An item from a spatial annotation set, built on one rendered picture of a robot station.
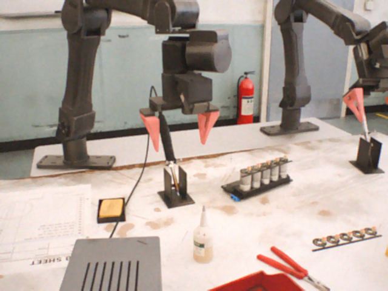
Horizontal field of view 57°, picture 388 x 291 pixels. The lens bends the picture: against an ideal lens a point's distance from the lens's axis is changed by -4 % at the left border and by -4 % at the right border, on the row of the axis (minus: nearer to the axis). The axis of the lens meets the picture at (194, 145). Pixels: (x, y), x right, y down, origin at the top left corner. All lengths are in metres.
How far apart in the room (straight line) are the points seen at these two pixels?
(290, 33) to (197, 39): 0.60
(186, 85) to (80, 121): 0.40
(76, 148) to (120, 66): 2.37
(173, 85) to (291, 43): 0.62
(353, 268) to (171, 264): 0.29
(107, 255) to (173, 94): 0.31
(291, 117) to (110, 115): 2.35
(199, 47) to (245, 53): 3.01
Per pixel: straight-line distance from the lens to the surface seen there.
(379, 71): 1.01
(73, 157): 0.99
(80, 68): 0.88
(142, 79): 3.36
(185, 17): 0.67
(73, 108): 0.91
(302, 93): 1.21
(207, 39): 0.63
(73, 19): 0.83
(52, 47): 3.26
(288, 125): 1.25
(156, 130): 0.68
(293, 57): 1.21
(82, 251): 0.51
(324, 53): 4.07
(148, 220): 0.74
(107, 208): 0.76
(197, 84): 0.60
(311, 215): 0.78
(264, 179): 0.83
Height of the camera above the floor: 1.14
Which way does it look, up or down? 21 degrees down
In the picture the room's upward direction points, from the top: straight up
